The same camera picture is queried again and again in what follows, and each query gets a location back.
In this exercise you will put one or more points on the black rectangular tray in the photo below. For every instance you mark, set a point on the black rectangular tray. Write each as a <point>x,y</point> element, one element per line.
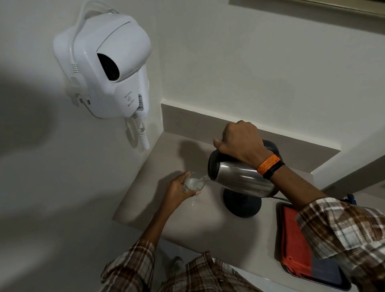
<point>327,270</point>

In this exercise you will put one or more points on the brown plaid shirt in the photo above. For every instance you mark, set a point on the brown plaid shirt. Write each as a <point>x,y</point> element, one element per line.
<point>346,228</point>

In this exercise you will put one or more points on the small blue object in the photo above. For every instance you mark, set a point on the small blue object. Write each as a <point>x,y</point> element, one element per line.
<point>350,199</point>

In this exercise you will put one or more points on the person's left hand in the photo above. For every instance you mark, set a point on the person's left hand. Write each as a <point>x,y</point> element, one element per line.
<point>173,194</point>

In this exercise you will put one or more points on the white hair dryer wall holder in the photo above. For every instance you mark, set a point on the white hair dryer wall holder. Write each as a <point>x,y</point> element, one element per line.
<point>64,51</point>

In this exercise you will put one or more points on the stainless steel electric kettle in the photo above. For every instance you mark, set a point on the stainless steel electric kettle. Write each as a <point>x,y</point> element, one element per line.
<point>240,177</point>

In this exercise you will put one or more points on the grey shoe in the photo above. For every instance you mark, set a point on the grey shoe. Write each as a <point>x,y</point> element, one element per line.
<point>177,265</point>

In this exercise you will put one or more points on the black round kettle base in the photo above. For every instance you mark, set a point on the black round kettle base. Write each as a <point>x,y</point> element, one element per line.
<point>240,206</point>

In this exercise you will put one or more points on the clear drinking glass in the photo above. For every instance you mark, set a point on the clear drinking glass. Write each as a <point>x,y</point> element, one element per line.
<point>195,183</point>

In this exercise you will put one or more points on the person's right forearm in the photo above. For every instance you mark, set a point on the person's right forearm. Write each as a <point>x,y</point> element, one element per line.
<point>296,188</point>

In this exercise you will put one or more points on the person's left thumb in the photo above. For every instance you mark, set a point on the person's left thumb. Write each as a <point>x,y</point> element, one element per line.
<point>190,195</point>

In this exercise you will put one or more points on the red folded cloth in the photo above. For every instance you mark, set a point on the red folded cloth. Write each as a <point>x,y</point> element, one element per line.
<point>294,240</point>

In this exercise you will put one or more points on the person's right hand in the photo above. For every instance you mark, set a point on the person's right hand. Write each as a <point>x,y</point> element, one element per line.
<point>242,141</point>

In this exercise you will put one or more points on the person's right thumb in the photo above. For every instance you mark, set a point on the person's right thumb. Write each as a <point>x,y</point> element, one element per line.
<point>220,145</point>

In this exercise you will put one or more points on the white wall hair dryer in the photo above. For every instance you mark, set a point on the white wall hair dryer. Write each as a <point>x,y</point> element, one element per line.
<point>120,48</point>

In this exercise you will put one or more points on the person's left forearm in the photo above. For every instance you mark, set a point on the person's left forearm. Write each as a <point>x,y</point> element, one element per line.
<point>155,225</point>

